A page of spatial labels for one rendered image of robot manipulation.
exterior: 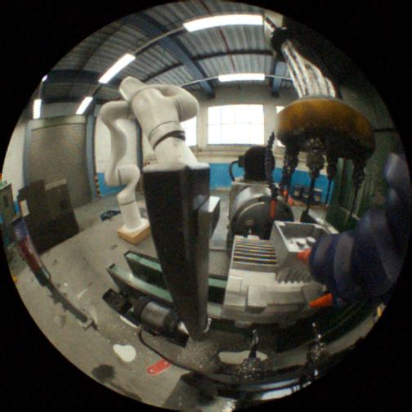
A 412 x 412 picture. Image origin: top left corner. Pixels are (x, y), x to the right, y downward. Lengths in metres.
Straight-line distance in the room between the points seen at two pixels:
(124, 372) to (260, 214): 0.69
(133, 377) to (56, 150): 6.88
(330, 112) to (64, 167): 6.86
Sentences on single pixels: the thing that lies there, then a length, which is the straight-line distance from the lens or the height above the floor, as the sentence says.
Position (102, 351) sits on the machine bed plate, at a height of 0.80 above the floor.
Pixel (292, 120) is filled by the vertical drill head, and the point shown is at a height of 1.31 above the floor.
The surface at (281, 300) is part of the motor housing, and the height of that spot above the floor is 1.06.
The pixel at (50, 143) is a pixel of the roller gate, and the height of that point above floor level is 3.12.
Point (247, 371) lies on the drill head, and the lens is 0.18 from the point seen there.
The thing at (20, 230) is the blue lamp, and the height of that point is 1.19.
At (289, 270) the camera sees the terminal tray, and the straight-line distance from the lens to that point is 0.22.
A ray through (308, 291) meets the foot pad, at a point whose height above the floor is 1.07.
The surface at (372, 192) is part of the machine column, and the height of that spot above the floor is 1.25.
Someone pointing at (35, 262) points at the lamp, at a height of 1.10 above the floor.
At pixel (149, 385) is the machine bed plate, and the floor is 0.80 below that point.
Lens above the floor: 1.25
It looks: 19 degrees down
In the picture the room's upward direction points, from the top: straight up
